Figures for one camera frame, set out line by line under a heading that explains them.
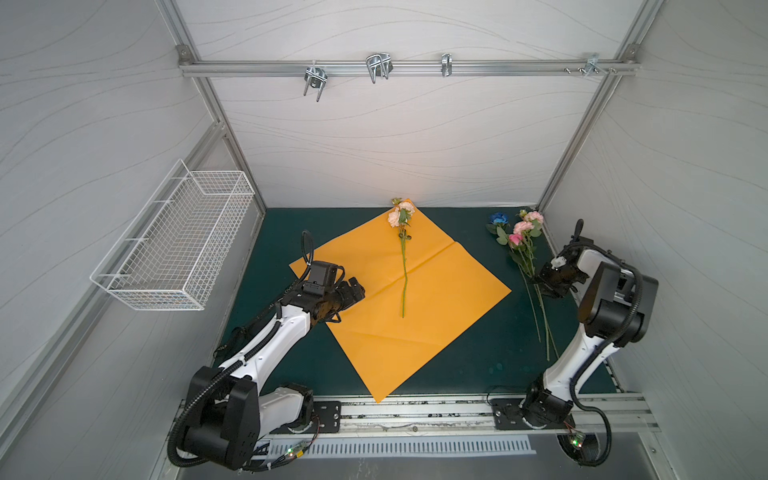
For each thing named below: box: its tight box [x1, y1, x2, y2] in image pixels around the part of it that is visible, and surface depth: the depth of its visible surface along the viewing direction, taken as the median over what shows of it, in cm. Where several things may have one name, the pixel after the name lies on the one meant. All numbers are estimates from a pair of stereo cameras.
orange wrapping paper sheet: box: [289, 200, 512, 403], surface depth 100 cm
